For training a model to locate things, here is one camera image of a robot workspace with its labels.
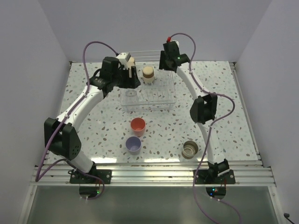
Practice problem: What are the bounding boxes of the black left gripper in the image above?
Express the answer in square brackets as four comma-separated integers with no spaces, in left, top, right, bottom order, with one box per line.
[111,66,140,89]

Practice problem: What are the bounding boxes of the steel cup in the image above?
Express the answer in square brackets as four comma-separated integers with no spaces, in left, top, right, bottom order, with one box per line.
[142,66,155,84]
[127,57,135,69]
[182,140,199,159]

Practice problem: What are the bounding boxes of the clear faceted glass cup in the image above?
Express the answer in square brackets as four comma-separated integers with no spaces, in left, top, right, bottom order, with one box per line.
[125,90,139,105]

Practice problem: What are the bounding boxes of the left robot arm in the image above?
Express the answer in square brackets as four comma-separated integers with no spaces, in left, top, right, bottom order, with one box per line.
[44,53,141,183]

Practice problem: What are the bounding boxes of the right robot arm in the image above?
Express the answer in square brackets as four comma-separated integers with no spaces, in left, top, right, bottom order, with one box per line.
[159,40,229,183]

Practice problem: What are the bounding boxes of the coral red plastic cup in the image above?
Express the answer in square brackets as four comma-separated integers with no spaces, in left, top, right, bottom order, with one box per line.
[130,118,146,137]

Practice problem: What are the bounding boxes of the lilac plastic cup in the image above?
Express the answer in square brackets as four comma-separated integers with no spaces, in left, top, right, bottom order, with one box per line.
[125,136,142,155]

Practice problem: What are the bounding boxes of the clear wire dish rack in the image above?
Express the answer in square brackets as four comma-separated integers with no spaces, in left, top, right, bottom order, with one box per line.
[120,50,176,112]

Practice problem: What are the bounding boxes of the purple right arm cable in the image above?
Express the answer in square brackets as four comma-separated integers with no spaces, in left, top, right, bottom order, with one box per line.
[168,32,241,224]

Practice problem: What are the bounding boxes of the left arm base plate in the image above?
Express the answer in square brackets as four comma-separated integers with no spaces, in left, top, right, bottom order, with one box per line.
[68,169,112,184]

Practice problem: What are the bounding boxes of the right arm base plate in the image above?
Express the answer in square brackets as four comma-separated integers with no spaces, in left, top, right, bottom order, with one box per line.
[193,169,236,185]

